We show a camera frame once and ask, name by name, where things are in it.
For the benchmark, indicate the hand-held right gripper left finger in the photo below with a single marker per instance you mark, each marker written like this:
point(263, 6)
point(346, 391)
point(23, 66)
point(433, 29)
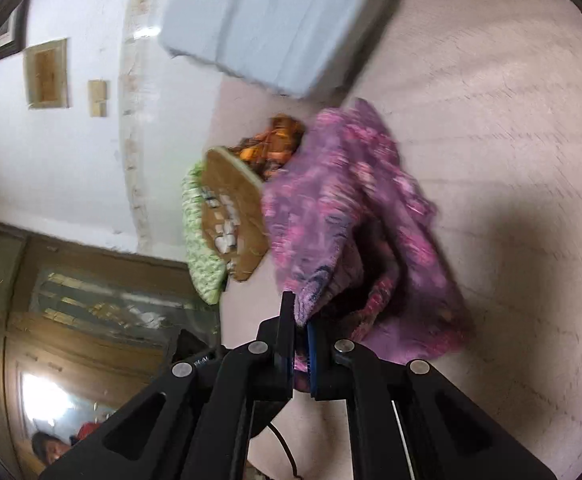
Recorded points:
point(286, 360)

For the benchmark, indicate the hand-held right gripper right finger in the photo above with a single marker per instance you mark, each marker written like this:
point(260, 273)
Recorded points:
point(313, 365)

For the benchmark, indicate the purple floral garment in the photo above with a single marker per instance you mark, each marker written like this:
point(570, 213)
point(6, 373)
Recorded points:
point(331, 200)

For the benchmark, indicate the green patterned pillow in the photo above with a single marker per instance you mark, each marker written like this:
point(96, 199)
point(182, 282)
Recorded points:
point(198, 255)

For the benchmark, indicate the wooden wardrobe with mirror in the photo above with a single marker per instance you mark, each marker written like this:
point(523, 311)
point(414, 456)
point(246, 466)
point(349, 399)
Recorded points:
point(96, 270)

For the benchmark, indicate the brown cartoon printed blanket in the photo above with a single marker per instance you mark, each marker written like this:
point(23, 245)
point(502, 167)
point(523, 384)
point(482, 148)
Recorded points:
point(241, 195)

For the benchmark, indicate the orange patterned cloth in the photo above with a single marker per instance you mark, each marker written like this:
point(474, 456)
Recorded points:
point(271, 145)

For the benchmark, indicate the pink bed sheet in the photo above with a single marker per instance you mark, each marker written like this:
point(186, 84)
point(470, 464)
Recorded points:
point(496, 135)

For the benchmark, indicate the light blue grey pillow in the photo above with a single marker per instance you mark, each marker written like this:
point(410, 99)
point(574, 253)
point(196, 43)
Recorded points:
point(271, 20)

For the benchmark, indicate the small beige wall box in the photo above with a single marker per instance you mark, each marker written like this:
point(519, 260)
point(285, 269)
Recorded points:
point(97, 97)

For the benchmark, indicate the wooden framed wall niche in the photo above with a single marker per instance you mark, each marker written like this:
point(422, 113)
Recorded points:
point(46, 72)

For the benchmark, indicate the dark picture frame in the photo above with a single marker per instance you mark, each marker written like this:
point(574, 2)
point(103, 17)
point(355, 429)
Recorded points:
point(6, 45)

